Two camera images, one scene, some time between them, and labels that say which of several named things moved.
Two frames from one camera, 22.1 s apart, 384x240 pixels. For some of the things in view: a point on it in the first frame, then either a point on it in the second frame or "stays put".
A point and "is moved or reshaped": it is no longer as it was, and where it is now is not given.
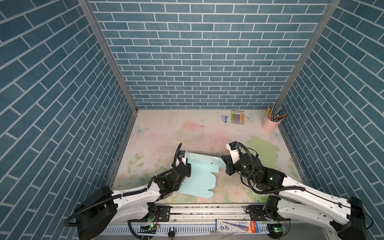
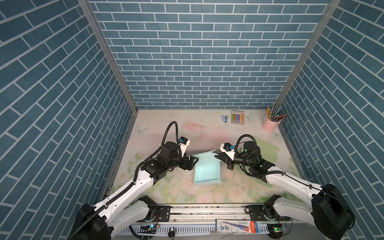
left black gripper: (188, 168) -> (185, 166)
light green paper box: (266, 151) stays put
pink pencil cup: (269, 126) stays put
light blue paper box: (201, 180) is moved or reshaped
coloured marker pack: (237, 117) stays put
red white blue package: (237, 226) stays put
